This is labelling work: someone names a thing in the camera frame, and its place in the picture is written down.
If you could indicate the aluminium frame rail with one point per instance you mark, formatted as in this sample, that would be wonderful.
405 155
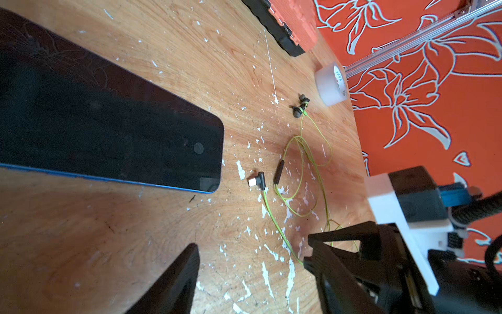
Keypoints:
472 10

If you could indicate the clear tape roll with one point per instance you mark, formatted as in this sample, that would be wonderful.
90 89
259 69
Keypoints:
331 85

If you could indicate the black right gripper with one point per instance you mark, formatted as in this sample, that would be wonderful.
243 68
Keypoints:
463 288

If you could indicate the black smartphone blue edge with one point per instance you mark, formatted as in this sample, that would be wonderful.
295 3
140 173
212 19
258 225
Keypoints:
67 111

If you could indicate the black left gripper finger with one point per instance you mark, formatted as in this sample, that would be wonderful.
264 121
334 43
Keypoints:
174 290

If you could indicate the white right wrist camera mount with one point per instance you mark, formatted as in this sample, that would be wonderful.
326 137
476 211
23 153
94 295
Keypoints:
422 211

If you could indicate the green wired earphones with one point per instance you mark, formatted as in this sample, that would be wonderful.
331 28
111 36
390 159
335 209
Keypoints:
307 160

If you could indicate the orange plastic tool case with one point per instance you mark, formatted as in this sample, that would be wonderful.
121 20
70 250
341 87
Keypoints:
290 22

